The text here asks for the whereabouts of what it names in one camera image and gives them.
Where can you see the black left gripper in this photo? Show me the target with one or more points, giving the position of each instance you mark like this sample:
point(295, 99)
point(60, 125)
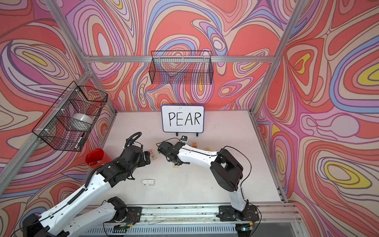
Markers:
point(143, 161)

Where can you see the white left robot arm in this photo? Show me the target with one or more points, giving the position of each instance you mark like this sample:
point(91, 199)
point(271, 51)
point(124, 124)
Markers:
point(65, 220)

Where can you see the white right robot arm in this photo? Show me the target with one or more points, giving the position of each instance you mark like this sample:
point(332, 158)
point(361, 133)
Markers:
point(227, 171)

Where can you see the whiteboard with PEAR text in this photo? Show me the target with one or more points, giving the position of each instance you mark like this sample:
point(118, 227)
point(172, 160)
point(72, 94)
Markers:
point(182, 118)

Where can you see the white small device on table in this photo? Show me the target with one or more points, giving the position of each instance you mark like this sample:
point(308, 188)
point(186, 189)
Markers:
point(148, 182)

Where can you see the red plastic cup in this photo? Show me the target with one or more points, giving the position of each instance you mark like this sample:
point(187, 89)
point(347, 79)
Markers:
point(97, 158)

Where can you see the white tape roll in basket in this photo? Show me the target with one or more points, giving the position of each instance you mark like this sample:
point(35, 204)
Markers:
point(81, 122)

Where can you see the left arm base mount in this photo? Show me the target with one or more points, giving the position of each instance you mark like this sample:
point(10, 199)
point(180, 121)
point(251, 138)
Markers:
point(123, 213)

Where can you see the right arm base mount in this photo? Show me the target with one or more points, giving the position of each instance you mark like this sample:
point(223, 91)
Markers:
point(237, 213)

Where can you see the black wire basket left wall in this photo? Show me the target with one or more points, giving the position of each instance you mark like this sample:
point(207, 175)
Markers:
point(56, 131)

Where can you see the black wire basket wall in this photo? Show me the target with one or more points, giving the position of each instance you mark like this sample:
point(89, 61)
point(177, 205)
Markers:
point(181, 67)
point(56, 131)

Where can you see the black wire basket back wall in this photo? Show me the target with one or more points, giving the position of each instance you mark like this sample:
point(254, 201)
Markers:
point(181, 67)

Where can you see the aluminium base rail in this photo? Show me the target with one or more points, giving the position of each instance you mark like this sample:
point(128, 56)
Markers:
point(208, 220)

